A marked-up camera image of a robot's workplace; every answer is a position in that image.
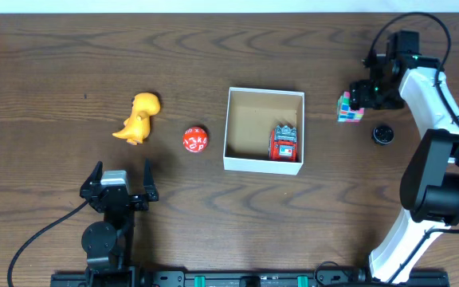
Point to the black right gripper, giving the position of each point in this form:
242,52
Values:
358,96

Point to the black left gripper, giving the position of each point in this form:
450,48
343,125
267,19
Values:
117,195

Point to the multicoloured puzzle cube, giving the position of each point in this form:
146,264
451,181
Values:
345,113

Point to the red toy robot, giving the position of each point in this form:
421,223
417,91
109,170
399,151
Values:
283,144

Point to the white cardboard box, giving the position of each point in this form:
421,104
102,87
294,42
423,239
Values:
252,116

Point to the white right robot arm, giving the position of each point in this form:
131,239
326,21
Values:
429,190

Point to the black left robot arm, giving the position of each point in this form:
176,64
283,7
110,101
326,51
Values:
108,243

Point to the small black round cap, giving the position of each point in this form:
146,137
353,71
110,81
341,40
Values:
382,135

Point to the orange toy dinosaur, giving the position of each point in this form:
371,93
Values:
137,126

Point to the red ball with white letters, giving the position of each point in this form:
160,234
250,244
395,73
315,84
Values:
195,139

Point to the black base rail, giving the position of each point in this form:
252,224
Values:
137,277

